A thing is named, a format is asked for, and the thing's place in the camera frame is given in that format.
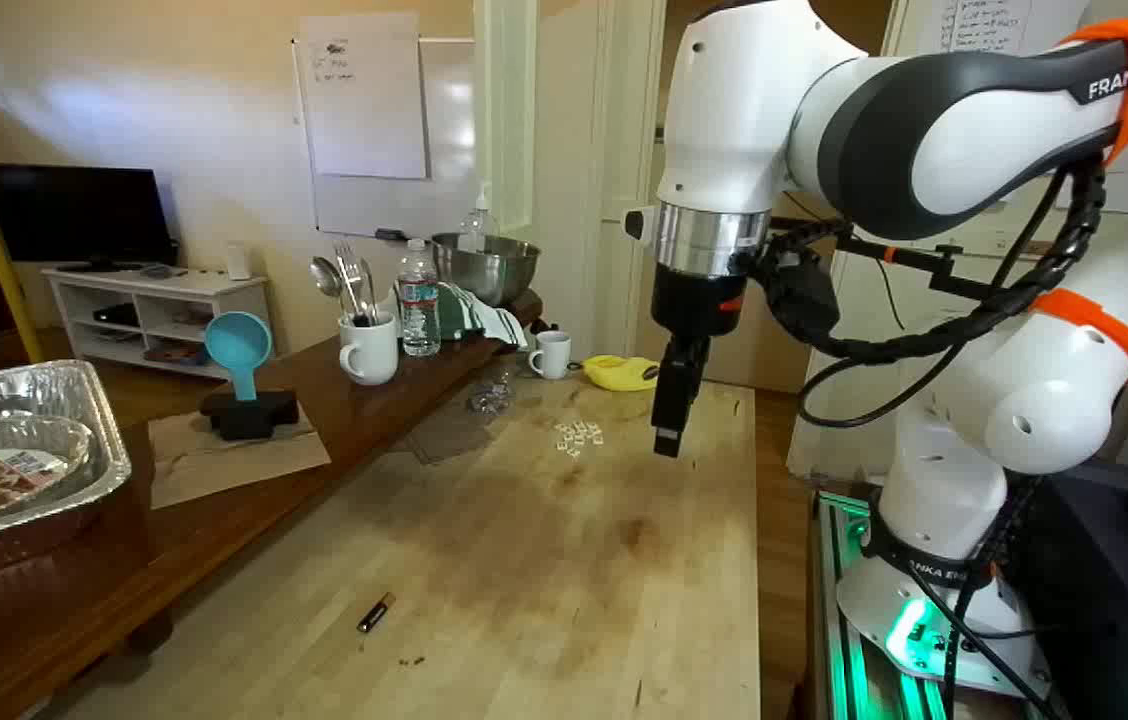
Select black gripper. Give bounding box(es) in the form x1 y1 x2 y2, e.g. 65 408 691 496
653 261 750 458

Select yellow bowl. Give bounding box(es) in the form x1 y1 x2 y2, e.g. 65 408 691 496
581 351 666 395

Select green and white cloth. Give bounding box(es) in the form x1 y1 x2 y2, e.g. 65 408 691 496
435 280 533 351

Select metal mixing bowl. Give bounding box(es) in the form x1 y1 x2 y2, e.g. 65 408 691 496
429 230 546 306

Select white squeeze bottle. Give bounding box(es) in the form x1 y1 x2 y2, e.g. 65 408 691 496
455 185 494 257

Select clear water bottle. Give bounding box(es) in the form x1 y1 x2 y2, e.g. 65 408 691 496
392 236 446 359

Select large white mug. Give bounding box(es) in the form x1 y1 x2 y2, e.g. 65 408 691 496
337 311 403 392

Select dark wooden side table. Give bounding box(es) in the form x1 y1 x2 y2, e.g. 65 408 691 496
0 290 550 720

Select metal spoons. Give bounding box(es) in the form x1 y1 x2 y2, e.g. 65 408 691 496
307 252 380 329

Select black marker pen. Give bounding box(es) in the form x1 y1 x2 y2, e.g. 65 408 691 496
354 593 398 637

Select black block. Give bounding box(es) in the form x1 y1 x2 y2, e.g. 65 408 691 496
196 389 304 445

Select black equipment box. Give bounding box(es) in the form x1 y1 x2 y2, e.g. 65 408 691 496
1020 457 1128 720

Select brown cardboard sheet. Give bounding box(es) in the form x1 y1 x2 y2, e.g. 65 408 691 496
146 402 337 510

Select whiteboard with handwriting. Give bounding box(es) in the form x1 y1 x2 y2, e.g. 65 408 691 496
879 0 1095 60

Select white shelf unit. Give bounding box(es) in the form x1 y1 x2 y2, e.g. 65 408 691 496
44 265 278 385

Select aluminium foil tray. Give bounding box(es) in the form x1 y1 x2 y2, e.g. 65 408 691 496
0 354 137 554

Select black flat screen television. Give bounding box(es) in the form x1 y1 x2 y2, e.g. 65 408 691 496
0 161 183 273

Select yellow stick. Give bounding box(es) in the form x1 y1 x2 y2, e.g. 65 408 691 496
0 194 44 365

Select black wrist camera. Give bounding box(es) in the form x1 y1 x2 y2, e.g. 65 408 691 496
751 221 851 351

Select black cable bundle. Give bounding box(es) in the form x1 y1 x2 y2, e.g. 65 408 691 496
750 124 1128 432

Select white door frame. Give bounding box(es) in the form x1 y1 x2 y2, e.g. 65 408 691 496
467 0 667 365

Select black mount rod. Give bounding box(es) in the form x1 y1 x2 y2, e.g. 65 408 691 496
845 236 1011 303

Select green lit aluminium rail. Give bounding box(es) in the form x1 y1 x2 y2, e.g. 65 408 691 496
809 484 955 720

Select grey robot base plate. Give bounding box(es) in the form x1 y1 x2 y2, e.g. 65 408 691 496
836 550 1040 698

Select white wall whiteboard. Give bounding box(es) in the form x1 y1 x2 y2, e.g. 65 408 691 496
307 30 480 245

